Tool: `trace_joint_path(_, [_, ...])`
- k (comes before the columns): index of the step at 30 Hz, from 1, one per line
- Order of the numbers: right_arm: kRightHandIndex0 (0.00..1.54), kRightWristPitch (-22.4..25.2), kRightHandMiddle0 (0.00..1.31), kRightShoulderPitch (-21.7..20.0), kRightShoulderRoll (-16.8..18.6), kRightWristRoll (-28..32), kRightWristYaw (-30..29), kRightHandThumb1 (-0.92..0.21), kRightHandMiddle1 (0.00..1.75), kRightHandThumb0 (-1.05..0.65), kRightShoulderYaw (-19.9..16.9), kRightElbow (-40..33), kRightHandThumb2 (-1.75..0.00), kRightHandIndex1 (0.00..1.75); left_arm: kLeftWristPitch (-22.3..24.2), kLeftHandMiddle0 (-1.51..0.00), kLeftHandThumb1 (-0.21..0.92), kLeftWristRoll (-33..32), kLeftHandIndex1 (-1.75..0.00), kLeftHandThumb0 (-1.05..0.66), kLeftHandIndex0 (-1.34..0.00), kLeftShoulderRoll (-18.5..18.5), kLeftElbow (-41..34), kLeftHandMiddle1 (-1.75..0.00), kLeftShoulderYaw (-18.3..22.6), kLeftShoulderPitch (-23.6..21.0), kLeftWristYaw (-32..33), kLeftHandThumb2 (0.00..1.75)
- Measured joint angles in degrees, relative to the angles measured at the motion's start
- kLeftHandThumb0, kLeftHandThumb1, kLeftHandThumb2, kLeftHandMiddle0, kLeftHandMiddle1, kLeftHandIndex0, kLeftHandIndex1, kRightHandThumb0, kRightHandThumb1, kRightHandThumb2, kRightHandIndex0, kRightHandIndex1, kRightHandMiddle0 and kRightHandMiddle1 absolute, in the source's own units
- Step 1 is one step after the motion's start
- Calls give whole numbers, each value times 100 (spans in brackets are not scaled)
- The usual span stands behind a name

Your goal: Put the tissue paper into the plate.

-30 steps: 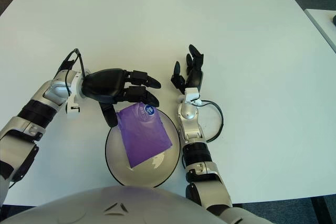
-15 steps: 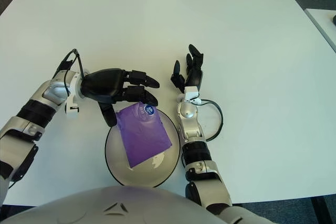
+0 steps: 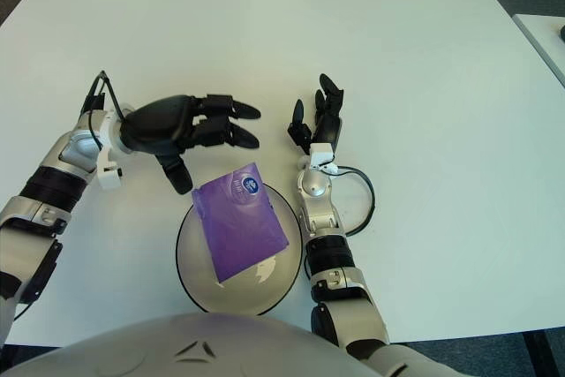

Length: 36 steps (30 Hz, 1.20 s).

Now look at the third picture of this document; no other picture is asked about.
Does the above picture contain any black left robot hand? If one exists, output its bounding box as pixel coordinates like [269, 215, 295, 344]
[118, 93, 262, 195]

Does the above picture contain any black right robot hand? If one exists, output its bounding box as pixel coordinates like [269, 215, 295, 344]
[286, 72, 346, 158]

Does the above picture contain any purple tissue paper pack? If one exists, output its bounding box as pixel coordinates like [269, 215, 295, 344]
[191, 162, 291, 287]

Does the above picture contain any white plate with black rim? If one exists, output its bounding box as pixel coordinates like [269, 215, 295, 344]
[175, 182, 305, 318]

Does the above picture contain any grey robot torso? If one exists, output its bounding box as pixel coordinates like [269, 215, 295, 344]
[0, 311, 438, 377]

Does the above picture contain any neighbouring white table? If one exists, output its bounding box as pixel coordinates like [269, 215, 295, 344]
[513, 13, 565, 88]

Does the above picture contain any black table leg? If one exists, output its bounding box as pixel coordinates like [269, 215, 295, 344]
[523, 329, 558, 377]

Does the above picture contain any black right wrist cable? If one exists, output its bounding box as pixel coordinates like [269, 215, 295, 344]
[328, 165, 377, 238]

